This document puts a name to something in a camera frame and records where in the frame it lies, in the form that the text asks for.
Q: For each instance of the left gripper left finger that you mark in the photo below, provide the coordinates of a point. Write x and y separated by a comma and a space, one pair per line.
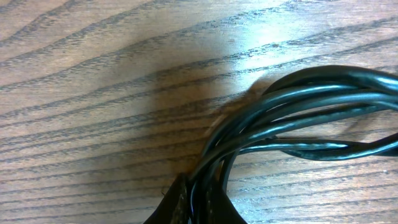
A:
173, 209

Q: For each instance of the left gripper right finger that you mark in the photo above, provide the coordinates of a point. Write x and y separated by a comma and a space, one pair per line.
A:
218, 207

